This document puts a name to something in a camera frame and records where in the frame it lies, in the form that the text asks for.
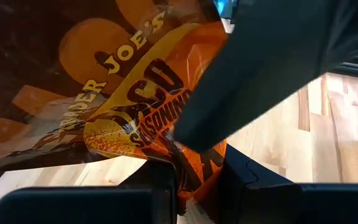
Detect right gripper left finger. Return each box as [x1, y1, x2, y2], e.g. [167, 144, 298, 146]
[0, 160, 178, 224]

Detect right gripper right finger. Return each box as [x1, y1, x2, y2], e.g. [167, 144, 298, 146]
[215, 145, 358, 224]

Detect orange taco seasoning packet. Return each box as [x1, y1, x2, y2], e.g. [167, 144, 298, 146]
[0, 0, 229, 218]

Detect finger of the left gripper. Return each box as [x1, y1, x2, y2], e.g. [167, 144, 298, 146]
[174, 0, 332, 153]

